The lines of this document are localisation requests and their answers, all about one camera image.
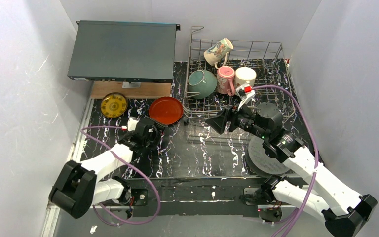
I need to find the dark grey rack-mount box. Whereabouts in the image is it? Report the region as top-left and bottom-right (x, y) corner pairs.
(67, 20), (181, 83)

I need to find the grey perforated filament spool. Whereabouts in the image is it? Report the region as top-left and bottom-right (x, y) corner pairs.
(246, 136), (290, 178)

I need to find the cream seahorse mug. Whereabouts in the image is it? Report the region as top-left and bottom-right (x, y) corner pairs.
(203, 38), (234, 69)

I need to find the pink interior mug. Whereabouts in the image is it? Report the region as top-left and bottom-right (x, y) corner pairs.
(216, 66), (235, 96)

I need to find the white floral bowl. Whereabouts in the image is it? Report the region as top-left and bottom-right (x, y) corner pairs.
(187, 70), (218, 99)

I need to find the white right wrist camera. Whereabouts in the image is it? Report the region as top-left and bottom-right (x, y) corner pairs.
(235, 83), (256, 111)

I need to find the aluminium frame rail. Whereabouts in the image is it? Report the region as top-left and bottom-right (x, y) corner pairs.
(49, 186), (294, 237)

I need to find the green interior mug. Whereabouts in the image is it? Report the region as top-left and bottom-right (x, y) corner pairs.
(233, 67), (257, 88)

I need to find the metal wire dish rack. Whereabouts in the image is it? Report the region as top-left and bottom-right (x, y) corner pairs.
(183, 26), (298, 125)

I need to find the yellow patterned plate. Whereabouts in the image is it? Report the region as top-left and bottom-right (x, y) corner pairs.
(100, 92), (128, 119)

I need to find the wooden board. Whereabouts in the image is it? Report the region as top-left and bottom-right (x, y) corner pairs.
(90, 81), (172, 99)

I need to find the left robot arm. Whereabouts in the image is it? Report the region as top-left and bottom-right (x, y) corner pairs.
(48, 117), (166, 219)

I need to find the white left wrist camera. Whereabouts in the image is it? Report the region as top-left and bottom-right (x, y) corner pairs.
(121, 117), (139, 131)

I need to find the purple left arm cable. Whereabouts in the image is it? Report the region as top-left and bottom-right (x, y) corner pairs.
(80, 125), (162, 227)

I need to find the red plate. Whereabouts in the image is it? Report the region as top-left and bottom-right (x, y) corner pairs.
(149, 96), (183, 125)

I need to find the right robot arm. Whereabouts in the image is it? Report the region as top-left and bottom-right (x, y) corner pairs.
(206, 102), (378, 237)

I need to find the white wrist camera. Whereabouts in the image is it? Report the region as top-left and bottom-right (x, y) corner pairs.
(121, 117), (139, 131)
(235, 83), (256, 111)

